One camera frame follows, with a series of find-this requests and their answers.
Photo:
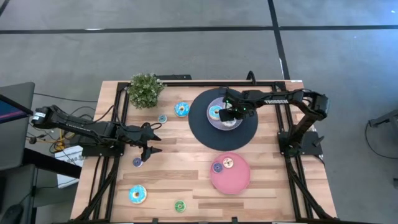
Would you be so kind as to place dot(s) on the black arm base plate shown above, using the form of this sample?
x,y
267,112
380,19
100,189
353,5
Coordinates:
x,y
311,141
102,152

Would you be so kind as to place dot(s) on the grey panel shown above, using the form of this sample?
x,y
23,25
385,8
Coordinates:
x,y
15,146

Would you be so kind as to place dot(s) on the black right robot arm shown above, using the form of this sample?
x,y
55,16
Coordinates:
x,y
280,99

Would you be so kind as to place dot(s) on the round black placemat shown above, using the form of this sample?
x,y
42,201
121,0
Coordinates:
x,y
202,133

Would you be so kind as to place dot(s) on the small navy sprinkled donut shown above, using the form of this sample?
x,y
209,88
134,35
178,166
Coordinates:
x,y
214,170

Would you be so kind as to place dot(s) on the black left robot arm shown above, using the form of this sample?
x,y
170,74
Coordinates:
x,y
77,126

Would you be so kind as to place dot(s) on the green plant in black pot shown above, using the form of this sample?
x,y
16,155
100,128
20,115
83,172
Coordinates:
x,y
144,91

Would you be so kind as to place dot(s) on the large white blue-striped donut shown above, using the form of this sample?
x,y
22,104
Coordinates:
x,y
230,124

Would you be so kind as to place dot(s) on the tilted display screen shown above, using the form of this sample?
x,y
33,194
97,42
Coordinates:
x,y
9,112

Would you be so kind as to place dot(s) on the large blue iced donut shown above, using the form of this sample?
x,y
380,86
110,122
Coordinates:
x,y
178,106
211,116

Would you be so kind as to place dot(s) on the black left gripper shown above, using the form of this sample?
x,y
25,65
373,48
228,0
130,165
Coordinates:
x,y
138,135

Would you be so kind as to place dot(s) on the small white brown donut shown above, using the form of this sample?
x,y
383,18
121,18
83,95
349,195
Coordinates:
x,y
225,165

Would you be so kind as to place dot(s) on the small blue iced donut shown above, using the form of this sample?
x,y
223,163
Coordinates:
x,y
160,121

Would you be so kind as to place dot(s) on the large turquoise iced donut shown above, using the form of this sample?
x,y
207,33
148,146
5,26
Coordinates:
x,y
133,189

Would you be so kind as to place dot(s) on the flat black device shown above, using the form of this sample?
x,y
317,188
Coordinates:
x,y
177,76

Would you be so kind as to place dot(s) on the purple plate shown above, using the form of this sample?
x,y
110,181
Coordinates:
x,y
217,125

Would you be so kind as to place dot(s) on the small green iced donut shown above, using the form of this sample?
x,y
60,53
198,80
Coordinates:
x,y
177,209

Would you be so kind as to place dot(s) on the small purple iced donut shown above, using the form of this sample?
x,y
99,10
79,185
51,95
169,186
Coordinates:
x,y
135,163

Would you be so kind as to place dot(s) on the pink plate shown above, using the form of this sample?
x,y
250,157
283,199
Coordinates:
x,y
231,182

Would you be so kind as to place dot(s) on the black beam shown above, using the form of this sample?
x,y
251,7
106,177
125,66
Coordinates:
x,y
46,161

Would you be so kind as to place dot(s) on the white printed paper box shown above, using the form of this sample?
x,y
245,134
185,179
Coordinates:
x,y
70,174

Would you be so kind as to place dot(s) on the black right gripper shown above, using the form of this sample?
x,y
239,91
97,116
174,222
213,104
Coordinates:
x,y
236,99

